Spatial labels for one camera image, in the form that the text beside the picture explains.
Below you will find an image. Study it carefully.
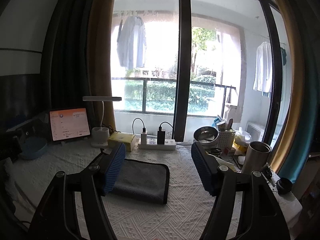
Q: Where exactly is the black round lid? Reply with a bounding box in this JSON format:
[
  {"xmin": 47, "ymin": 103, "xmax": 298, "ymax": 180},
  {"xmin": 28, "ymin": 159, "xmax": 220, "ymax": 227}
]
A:
[{"xmin": 276, "ymin": 177, "xmax": 293, "ymax": 194}]

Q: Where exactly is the tan curtain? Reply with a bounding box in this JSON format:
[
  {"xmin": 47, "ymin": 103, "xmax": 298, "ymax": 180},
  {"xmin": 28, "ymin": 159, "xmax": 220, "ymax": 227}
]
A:
[{"xmin": 86, "ymin": 0, "xmax": 120, "ymax": 133}]

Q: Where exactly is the blue bowl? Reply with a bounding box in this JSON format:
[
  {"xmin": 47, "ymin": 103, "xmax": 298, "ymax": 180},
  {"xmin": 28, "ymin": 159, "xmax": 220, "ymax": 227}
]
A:
[{"xmin": 20, "ymin": 138, "xmax": 48, "ymax": 160}]

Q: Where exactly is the light blue hanging shirt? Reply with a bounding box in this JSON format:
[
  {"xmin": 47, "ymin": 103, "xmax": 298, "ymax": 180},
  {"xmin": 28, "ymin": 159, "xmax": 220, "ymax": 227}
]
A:
[{"xmin": 116, "ymin": 14, "xmax": 147, "ymax": 69}]

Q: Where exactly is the white power strip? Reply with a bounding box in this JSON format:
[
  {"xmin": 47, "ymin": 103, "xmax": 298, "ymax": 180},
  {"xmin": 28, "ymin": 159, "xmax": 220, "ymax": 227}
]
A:
[{"xmin": 138, "ymin": 138, "xmax": 177, "ymax": 151}]

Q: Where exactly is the black charger with cable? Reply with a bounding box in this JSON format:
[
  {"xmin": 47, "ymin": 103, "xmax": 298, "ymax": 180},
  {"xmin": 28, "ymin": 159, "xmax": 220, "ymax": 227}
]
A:
[{"xmin": 157, "ymin": 121, "xmax": 173, "ymax": 145}]

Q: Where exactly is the steel tumbler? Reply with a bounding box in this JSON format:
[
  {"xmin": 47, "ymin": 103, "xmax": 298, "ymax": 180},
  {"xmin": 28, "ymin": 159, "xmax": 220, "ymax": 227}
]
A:
[{"xmin": 241, "ymin": 141, "xmax": 272, "ymax": 175}]

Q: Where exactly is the white charger with cable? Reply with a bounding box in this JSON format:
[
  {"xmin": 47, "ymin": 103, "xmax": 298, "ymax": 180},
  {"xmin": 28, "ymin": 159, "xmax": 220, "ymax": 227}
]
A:
[{"xmin": 132, "ymin": 117, "xmax": 148, "ymax": 144}]

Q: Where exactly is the white hanging shirt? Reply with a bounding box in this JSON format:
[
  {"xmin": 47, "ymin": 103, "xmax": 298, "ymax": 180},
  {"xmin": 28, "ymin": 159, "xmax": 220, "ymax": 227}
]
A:
[{"xmin": 252, "ymin": 41, "xmax": 273, "ymax": 98}]

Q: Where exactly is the white desk lamp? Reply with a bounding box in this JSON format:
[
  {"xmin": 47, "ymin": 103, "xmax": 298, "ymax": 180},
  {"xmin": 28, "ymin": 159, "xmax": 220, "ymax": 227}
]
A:
[{"xmin": 82, "ymin": 96, "xmax": 122, "ymax": 148}]

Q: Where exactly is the dark curtain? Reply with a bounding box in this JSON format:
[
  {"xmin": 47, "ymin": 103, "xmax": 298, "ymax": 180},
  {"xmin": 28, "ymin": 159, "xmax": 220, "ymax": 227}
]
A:
[{"xmin": 41, "ymin": 0, "xmax": 100, "ymax": 123}]

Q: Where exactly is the teal curtain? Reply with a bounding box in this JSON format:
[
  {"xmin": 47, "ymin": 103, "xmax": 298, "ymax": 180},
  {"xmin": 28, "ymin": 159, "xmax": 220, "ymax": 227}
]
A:
[{"xmin": 277, "ymin": 7, "xmax": 318, "ymax": 180}]

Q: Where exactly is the tablet with stand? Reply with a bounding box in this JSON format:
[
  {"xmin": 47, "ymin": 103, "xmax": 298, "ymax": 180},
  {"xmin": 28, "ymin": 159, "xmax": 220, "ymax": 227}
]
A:
[{"xmin": 49, "ymin": 108, "xmax": 91, "ymax": 145}]

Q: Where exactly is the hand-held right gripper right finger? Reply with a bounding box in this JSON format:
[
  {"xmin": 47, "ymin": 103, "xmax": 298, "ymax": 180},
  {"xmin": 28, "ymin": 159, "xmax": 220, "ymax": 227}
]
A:
[{"xmin": 191, "ymin": 141, "xmax": 292, "ymax": 240}]

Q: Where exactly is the white perforated basket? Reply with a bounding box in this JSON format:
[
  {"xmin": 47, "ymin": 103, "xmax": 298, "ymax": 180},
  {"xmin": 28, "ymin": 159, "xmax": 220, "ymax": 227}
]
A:
[{"xmin": 217, "ymin": 129, "xmax": 236, "ymax": 154}]

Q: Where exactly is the white appliance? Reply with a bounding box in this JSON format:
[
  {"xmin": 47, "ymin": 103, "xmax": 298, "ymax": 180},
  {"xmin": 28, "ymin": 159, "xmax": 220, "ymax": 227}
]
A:
[{"xmin": 246, "ymin": 121, "xmax": 266, "ymax": 143}]

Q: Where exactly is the grey towel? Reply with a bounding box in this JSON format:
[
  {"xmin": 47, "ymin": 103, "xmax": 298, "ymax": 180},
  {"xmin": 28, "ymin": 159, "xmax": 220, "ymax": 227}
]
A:
[{"xmin": 110, "ymin": 158, "xmax": 170, "ymax": 205}]

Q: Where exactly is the white textured tablecloth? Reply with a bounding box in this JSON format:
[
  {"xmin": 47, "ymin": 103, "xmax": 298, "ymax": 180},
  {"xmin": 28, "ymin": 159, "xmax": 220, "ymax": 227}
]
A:
[{"xmin": 4, "ymin": 140, "xmax": 302, "ymax": 240}]

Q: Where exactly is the yellow plastic bag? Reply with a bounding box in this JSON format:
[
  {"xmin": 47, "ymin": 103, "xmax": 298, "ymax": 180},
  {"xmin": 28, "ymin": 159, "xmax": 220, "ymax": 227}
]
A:
[{"xmin": 232, "ymin": 127, "xmax": 252, "ymax": 152}]

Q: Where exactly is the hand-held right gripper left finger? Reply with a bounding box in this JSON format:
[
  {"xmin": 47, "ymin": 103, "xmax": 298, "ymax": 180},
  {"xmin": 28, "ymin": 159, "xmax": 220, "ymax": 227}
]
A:
[{"xmin": 27, "ymin": 142, "xmax": 126, "ymax": 240}]

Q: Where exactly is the steel bowl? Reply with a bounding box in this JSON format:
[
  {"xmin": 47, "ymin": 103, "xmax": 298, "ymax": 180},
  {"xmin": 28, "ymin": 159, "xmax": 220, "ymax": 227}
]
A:
[{"xmin": 193, "ymin": 126, "xmax": 219, "ymax": 149}]

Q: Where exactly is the yellow tissue box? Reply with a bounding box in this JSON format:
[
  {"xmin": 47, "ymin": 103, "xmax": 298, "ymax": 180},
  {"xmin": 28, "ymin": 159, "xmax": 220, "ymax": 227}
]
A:
[{"xmin": 107, "ymin": 132, "xmax": 136, "ymax": 152}]

